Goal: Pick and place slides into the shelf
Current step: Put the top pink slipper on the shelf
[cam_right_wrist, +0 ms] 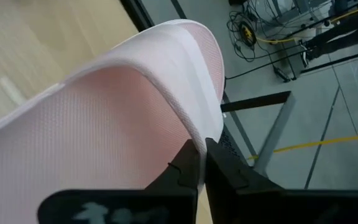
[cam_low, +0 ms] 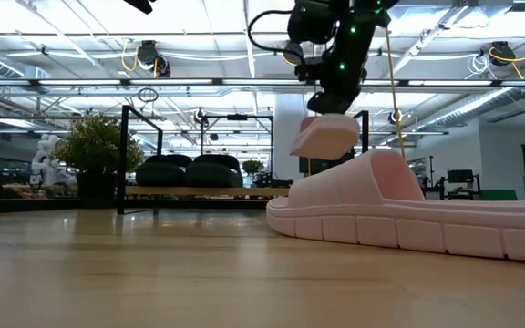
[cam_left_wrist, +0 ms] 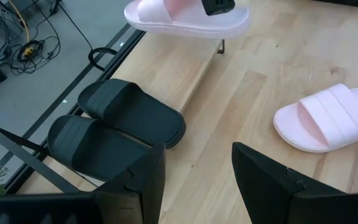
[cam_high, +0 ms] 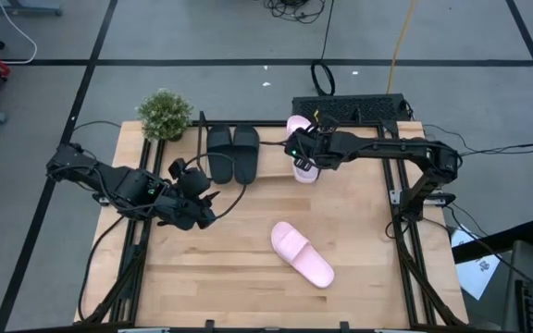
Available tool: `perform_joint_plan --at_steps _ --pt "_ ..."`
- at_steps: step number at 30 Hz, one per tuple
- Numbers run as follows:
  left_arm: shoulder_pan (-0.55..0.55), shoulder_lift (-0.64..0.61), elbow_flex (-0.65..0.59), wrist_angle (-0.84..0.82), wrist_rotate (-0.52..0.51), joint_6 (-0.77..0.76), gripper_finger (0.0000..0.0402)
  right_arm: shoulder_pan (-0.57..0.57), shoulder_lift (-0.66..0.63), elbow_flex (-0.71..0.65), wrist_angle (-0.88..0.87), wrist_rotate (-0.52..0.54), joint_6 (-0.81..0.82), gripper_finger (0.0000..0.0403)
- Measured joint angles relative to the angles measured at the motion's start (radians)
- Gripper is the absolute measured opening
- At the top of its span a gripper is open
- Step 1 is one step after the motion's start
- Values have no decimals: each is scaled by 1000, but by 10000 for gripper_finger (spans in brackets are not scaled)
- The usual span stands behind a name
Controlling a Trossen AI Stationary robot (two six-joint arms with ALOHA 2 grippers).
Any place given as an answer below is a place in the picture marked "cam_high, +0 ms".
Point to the black rubber slide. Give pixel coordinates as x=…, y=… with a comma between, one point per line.
x=246, y=155
x=220, y=155

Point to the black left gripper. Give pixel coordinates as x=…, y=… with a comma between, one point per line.
x=181, y=213

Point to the low wooden shelf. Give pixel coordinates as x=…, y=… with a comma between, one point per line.
x=273, y=159

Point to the green potted plant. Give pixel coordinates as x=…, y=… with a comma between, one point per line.
x=164, y=114

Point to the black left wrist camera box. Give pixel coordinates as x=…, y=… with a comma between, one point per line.
x=192, y=180

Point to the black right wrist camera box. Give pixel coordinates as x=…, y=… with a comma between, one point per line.
x=325, y=124

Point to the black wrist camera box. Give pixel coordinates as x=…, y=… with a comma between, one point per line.
x=325, y=124
x=192, y=180

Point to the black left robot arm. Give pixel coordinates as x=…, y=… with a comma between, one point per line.
x=118, y=185

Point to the black aluminium table frame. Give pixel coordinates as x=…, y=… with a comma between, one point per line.
x=248, y=123

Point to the pink rubber slide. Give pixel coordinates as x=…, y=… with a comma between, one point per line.
x=306, y=176
x=301, y=254

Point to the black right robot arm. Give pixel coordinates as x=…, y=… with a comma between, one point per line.
x=387, y=147

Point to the white paper sheet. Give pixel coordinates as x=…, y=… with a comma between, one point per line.
x=477, y=268

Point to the grey table foot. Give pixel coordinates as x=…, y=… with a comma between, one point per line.
x=21, y=7

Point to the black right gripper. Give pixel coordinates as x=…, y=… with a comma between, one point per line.
x=317, y=148

